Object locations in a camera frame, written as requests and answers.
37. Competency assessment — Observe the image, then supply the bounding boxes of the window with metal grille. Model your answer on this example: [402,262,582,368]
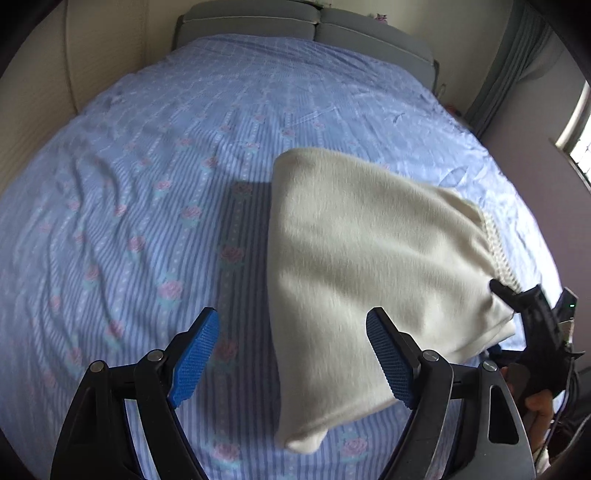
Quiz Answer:
[554,81,590,190]

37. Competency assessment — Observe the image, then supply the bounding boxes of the grey padded headboard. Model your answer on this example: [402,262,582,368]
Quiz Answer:
[172,1,439,90]

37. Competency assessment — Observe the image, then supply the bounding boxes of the black cable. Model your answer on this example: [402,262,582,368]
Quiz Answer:
[533,368,583,467]

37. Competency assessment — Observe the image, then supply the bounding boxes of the cream white pants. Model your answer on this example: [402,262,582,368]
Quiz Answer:
[266,148,518,454]

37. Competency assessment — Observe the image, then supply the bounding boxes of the beige wardrobe doors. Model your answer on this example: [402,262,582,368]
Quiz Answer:
[1,1,192,187]

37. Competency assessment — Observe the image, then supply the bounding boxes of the grey green curtain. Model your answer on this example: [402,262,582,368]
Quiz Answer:
[465,1,552,139]

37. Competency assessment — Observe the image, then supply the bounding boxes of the person's right hand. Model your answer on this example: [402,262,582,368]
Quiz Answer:
[521,389,554,454]

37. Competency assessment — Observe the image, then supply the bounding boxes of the blue floral bed sheet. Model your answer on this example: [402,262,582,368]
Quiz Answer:
[1,35,561,479]

